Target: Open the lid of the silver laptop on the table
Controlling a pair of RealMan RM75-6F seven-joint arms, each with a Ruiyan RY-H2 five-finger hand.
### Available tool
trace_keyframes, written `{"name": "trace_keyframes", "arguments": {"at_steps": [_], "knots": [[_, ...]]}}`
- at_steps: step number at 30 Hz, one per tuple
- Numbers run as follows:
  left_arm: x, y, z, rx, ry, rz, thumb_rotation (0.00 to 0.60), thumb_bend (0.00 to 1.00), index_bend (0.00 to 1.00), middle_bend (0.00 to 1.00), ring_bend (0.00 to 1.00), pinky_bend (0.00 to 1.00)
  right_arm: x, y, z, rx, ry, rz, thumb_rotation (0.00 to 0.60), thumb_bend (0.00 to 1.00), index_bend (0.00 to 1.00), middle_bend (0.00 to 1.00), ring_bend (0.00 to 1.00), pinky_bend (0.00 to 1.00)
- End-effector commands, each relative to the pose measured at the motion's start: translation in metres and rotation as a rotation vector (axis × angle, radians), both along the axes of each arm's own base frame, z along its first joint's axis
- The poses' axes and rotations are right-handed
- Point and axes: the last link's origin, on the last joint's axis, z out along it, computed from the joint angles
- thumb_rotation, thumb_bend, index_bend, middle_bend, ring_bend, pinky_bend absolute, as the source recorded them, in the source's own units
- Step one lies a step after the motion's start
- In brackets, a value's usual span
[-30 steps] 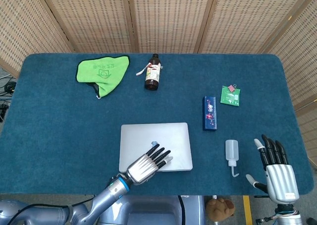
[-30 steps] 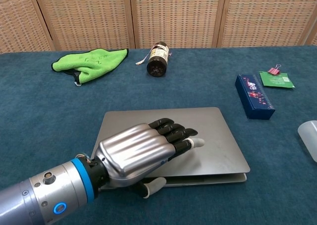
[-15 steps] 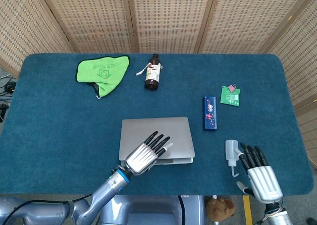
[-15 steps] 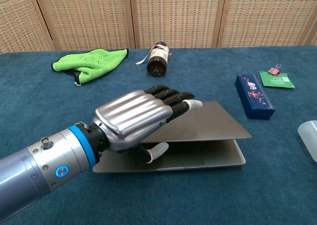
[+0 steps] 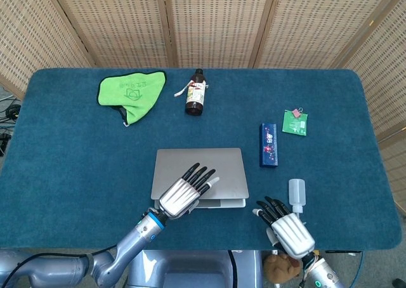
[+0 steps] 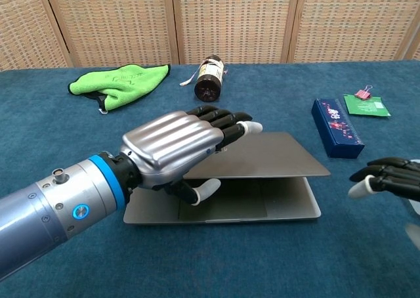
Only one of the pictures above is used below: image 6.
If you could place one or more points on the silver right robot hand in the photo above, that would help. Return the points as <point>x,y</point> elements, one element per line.
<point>393,180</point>

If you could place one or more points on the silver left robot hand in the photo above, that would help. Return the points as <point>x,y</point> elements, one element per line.
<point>167,143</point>

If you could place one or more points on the silver laptop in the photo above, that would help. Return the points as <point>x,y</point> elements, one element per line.
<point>262,160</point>

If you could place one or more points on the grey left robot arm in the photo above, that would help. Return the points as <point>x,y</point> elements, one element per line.
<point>49,209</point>

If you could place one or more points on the woven rattan folding screen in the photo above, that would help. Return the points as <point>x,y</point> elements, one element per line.
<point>236,19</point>

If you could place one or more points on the blue rectangular box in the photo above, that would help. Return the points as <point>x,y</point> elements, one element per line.
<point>338,130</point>

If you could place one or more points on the green microfiber cloth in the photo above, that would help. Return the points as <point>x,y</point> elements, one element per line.
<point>124,81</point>

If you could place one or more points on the dark brown glass bottle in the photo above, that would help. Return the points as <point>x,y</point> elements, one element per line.
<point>208,78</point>

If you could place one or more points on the green foil packet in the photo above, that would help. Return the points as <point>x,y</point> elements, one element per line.
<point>365,107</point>

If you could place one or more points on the pink binder clip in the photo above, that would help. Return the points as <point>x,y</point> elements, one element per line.
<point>362,94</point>

